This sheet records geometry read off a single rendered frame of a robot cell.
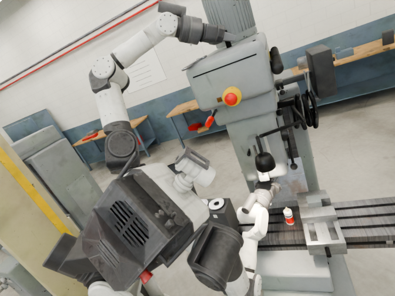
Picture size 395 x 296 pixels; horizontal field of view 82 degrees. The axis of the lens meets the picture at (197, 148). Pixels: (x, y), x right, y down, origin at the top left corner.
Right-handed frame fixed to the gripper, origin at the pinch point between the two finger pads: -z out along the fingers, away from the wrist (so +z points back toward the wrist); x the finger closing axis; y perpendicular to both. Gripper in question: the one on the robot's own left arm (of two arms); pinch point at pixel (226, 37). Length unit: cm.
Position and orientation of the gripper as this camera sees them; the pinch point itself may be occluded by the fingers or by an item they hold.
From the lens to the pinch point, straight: 95.8
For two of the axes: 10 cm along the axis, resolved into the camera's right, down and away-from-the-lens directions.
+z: -9.6, -0.6, -2.7
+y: 1.4, -9.5, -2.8
